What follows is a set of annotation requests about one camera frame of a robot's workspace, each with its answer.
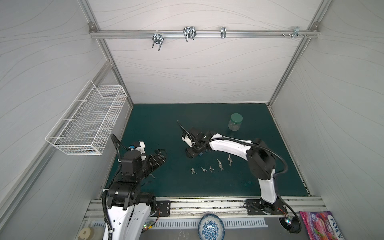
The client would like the blue white patterned plate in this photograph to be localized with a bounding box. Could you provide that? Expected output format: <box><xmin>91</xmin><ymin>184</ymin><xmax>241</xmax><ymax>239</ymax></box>
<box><xmin>198</xmin><ymin>214</ymin><xmax>225</xmax><ymax>240</ymax></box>

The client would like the clear jar green lid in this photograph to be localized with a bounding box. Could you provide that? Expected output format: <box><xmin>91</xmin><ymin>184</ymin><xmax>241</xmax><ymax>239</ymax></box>
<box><xmin>228</xmin><ymin>113</ymin><xmax>243</xmax><ymax>131</ymax></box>

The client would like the silver key pair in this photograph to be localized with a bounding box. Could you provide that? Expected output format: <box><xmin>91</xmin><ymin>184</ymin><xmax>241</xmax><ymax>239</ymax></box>
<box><xmin>228</xmin><ymin>155</ymin><xmax>233</xmax><ymax>167</ymax></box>

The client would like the aluminium top crossbar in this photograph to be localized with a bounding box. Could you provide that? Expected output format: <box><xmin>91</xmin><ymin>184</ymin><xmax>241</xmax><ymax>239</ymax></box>
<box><xmin>90</xmin><ymin>28</ymin><xmax>321</xmax><ymax>39</ymax></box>

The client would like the metal hook clamp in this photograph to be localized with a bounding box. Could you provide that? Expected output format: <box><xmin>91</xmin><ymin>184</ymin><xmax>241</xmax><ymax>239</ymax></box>
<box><xmin>221</xmin><ymin>27</ymin><xmax>227</xmax><ymax>39</ymax></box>

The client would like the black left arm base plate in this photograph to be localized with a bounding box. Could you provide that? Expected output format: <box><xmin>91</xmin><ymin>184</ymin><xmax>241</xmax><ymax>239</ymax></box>
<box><xmin>157</xmin><ymin>201</ymin><xmax>171</xmax><ymax>217</ymax></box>

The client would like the pink Fox's candy bag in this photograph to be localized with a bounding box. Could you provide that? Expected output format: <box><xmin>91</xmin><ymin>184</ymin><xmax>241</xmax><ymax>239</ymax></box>
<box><xmin>300</xmin><ymin>211</ymin><xmax>345</xmax><ymax>240</ymax></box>

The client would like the metal U-bolt clamp middle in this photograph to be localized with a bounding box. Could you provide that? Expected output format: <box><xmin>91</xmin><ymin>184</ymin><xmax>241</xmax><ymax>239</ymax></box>
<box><xmin>183</xmin><ymin>26</ymin><xmax>197</xmax><ymax>42</ymax></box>

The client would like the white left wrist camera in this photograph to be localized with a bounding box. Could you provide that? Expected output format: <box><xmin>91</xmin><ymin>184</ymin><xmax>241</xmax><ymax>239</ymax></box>
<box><xmin>130</xmin><ymin>141</ymin><xmax>146</xmax><ymax>161</ymax></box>

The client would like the metal u-bolt clamp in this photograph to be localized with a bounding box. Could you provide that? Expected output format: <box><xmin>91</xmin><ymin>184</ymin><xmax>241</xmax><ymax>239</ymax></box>
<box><xmin>183</xmin><ymin>26</ymin><xmax>197</xmax><ymax>42</ymax></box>
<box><xmin>152</xmin><ymin>33</ymin><xmax>164</xmax><ymax>51</ymax></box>

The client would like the white wire basket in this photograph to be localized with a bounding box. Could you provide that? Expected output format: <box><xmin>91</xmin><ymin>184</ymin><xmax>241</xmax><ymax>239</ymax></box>
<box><xmin>45</xmin><ymin>80</ymin><xmax>127</xmax><ymax>156</ymax></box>

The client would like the metal bracket clamp right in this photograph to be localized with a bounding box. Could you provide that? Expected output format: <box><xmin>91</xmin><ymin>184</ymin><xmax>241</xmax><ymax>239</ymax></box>
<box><xmin>282</xmin><ymin>27</ymin><xmax>309</xmax><ymax>39</ymax></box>

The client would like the white tape roll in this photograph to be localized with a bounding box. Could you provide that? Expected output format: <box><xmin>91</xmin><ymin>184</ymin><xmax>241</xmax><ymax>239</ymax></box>
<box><xmin>76</xmin><ymin>227</ymin><xmax>105</xmax><ymax>240</ymax></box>

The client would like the metal U-bolt clamp left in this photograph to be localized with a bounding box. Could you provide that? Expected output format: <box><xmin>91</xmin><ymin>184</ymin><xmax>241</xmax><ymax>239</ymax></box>
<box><xmin>152</xmin><ymin>33</ymin><xmax>164</xmax><ymax>51</ymax></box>

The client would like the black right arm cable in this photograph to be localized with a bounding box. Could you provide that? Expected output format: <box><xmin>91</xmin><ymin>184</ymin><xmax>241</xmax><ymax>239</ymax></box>
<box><xmin>176</xmin><ymin>120</ymin><xmax>302</xmax><ymax>233</ymax></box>

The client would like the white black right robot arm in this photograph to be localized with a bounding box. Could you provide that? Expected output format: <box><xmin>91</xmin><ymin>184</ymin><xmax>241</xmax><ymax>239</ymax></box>
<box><xmin>182</xmin><ymin>128</ymin><xmax>278</xmax><ymax>215</ymax></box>

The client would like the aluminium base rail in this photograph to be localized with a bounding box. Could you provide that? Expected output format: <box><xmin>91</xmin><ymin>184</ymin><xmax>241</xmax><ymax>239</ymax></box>
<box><xmin>82</xmin><ymin>196</ymin><xmax>328</xmax><ymax>221</ymax></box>

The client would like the white slotted cable duct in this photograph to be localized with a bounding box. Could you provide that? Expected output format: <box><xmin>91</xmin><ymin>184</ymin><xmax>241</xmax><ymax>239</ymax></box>
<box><xmin>81</xmin><ymin>217</ymin><xmax>268</xmax><ymax>230</ymax></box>

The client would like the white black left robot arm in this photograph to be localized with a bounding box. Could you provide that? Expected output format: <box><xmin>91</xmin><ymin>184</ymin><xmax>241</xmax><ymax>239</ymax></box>
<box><xmin>102</xmin><ymin>149</ymin><xmax>167</xmax><ymax>240</ymax></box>

